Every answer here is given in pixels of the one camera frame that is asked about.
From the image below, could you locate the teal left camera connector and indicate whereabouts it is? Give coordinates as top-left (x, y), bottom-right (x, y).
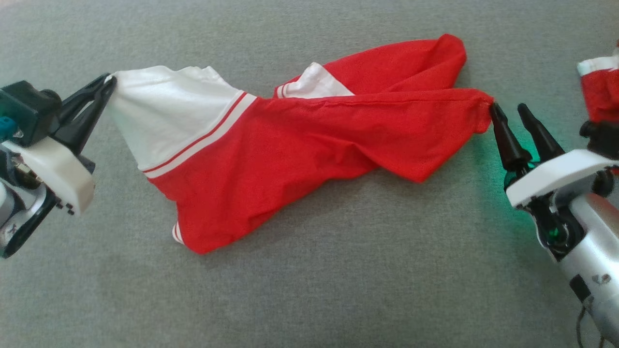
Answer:
top-left (0, 116), bottom-right (18, 142)

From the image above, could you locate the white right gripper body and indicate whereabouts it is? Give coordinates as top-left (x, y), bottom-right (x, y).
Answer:
top-left (502, 148), bottom-right (619, 210)

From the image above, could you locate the red and white garment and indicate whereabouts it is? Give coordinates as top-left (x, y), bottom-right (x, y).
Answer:
top-left (577, 41), bottom-right (619, 125)
top-left (104, 33), bottom-right (495, 255)

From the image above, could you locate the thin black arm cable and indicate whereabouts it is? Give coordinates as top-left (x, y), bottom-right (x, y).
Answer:
top-left (575, 301), bottom-right (608, 348)

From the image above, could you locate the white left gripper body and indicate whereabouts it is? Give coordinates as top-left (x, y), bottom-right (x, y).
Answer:
top-left (0, 137), bottom-right (96, 217)

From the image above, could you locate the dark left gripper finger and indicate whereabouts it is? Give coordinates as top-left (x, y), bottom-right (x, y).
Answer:
top-left (59, 73), bottom-right (113, 128)
top-left (52, 79), bottom-right (117, 156)

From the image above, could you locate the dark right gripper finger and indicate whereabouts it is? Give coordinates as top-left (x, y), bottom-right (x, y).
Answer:
top-left (517, 103), bottom-right (566, 163)
top-left (489, 102), bottom-right (533, 171)

